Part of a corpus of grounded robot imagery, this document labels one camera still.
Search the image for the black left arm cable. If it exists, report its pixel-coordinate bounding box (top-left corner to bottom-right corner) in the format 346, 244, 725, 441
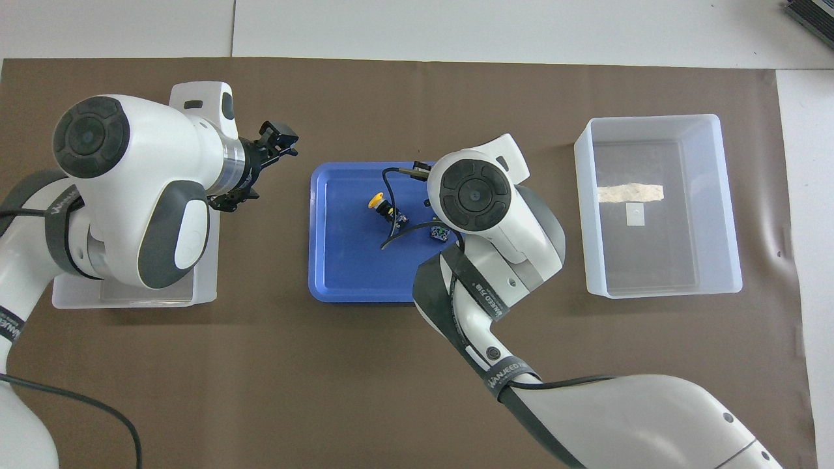
0, 207, 143, 469

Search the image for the brown paper table mat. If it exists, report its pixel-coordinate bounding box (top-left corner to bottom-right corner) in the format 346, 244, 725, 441
0, 57, 818, 469

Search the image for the black velcro cable strap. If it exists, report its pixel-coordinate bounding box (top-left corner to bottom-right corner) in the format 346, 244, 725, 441
412, 246, 522, 326
43, 184, 87, 277
0, 305, 28, 347
481, 357, 543, 399

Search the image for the dark grey ribbed device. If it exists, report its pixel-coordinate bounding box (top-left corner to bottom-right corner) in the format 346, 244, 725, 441
782, 0, 834, 48

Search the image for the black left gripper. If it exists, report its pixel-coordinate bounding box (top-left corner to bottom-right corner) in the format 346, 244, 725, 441
208, 120, 300, 213

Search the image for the translucent white plastic box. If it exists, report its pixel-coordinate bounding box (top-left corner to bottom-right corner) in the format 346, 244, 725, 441
573, 114, 743, 299
51, 210, 221, 309

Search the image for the yellow mushroom push button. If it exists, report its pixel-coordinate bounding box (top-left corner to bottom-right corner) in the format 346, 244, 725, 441
367, 193, 409, 230

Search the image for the blue plastic tray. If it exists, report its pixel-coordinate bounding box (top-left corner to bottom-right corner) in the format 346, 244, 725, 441
308, 161, 465, 304

